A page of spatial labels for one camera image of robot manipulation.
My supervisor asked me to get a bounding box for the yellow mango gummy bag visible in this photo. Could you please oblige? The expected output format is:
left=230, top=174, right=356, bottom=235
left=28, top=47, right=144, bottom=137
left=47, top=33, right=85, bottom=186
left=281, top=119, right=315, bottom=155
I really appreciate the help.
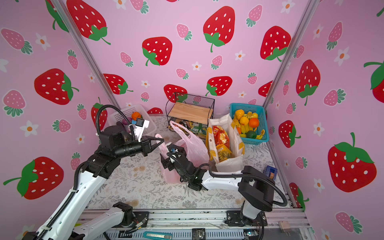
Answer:
left=216, top=144, right=234, bottom=162

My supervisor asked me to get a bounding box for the blue box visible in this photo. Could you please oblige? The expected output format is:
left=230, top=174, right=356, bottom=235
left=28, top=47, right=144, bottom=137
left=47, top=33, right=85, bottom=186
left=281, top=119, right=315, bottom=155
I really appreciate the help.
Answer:
left=264, top=166, right=278, bottom=181

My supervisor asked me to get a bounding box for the white plastic basket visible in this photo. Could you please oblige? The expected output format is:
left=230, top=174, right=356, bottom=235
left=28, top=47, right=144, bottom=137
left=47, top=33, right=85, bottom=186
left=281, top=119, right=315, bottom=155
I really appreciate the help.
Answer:
left=107, top=103, right=158, bottom=142

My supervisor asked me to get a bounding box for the white canvas tote bag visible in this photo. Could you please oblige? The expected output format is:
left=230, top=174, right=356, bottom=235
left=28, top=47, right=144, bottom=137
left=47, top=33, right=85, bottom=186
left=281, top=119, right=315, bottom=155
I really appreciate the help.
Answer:
left=206, top=114, right=245, bottom=172

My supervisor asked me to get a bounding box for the toy yellow lemon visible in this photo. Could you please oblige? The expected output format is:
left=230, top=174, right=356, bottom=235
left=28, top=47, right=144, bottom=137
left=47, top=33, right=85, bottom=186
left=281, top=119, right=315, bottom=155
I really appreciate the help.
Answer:
left=239, top=116, right=249, bottom=126

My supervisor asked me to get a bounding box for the teal plastic basket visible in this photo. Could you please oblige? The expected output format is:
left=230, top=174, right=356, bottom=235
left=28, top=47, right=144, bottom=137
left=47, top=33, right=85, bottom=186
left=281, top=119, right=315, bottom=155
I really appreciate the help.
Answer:
left=230, top=103, right=270, bottom=146

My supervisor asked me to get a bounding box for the black wire wooden shelf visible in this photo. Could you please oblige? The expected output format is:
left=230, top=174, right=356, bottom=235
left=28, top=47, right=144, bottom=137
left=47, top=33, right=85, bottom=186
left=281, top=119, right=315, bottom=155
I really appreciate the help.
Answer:
left=166, top=92, right=215, bottom=139

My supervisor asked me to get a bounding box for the toy orange fruit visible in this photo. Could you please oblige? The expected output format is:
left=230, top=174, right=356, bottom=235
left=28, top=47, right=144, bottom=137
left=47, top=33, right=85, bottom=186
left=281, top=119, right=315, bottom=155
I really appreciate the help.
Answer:
left=249, top=118, right=260, bottom=129

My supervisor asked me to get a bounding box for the red chips bag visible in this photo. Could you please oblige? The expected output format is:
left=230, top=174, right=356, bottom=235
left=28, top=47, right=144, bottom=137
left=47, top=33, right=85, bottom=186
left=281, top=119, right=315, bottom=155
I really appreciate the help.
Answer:
left=213, top=126, right=230, bottom=148

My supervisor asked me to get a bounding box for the toy avocado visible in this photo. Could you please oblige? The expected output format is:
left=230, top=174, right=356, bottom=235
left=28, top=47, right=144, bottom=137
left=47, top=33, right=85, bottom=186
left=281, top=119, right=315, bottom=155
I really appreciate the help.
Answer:
left=246, top=131, right=257, bottom=139

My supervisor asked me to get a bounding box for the pink plastic grocery bag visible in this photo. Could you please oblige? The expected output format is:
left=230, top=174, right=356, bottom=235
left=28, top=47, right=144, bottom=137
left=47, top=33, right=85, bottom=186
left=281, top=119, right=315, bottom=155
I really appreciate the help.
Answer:
left=155, top=120, right=211, bottom=184

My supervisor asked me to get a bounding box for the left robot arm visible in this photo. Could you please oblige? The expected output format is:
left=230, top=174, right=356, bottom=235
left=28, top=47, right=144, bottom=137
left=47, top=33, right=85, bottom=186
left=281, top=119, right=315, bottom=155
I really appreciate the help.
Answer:
left=23, top=105, right=164, bottom=240

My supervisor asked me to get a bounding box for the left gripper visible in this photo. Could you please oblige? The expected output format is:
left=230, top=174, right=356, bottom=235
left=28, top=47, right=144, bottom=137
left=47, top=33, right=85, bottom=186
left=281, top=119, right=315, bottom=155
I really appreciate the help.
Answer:
left=114, top=136, right=164, bottom=162

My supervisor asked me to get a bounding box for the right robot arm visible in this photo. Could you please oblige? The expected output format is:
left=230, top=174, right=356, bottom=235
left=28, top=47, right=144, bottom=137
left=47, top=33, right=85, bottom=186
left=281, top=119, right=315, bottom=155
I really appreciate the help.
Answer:
left=161, top=144, right=288, bottom=221

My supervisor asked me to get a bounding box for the snack bag under shelf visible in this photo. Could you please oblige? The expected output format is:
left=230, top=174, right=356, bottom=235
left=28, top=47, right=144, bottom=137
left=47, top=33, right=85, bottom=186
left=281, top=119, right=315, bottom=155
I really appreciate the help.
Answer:
left=179, top=120, right=208, bottom=136

